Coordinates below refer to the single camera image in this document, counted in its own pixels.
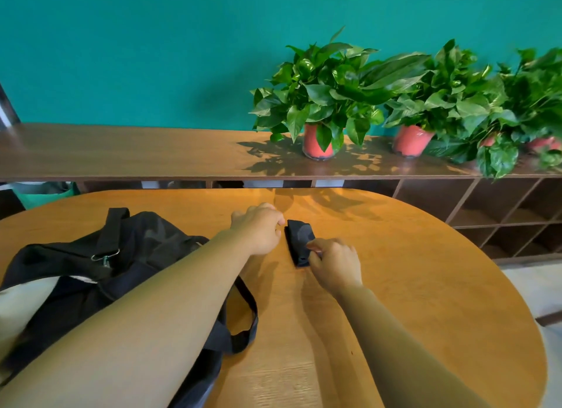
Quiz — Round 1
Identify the brown wooden shelf cabinet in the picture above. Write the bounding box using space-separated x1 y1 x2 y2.
0 123 562 266

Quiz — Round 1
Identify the metal bag clip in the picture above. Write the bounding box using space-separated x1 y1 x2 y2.
90 249 120 269

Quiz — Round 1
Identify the person's right forearm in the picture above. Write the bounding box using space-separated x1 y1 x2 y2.
335 284 490 408

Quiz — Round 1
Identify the green bin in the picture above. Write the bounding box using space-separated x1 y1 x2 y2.
11 182 80 210

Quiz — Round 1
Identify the black fabric bag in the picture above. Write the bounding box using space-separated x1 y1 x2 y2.
0 208 259 408

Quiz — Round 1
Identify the black wallet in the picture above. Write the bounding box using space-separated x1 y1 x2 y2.
284 219 323 269

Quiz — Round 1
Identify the person's left hand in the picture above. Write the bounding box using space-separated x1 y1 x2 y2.
230 203 286 256

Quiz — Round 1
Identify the person's left forearm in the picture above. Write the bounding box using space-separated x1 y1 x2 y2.
0 229 252 408

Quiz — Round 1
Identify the potted green plant red pot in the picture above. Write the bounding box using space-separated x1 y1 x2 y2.
425 123 523 180
249 26 433 161
381 39 508 159
496 47 562 172

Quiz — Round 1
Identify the white cloth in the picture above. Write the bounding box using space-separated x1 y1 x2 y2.
0 276 61 365

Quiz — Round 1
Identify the person's right hand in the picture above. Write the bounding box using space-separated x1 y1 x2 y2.
306 238 363 297

